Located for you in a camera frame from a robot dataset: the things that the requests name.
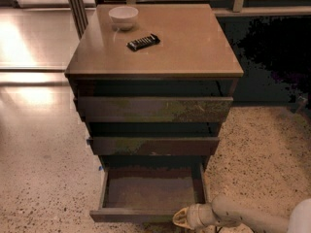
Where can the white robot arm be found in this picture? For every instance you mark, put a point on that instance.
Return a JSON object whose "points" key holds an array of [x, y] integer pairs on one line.
{"points": [[225, 212]]}

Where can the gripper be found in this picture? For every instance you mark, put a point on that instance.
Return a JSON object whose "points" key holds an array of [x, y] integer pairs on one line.
{"points": [[196, 216]]}

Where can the white bowl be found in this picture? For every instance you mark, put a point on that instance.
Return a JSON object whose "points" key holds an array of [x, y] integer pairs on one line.
{"points": [[123, 17]]}

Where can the black snack bar packet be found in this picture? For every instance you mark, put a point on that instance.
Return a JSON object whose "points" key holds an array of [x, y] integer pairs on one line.
{"points": [[143, 43]]}

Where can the brown drawer cabinet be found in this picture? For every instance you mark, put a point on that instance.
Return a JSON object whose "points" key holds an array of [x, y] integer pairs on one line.
{"points": [[193, 59]]}

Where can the drawer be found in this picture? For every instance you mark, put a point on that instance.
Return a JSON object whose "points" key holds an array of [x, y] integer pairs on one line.
{"points": [[145, 194], [153, 146], [154, 109]]}

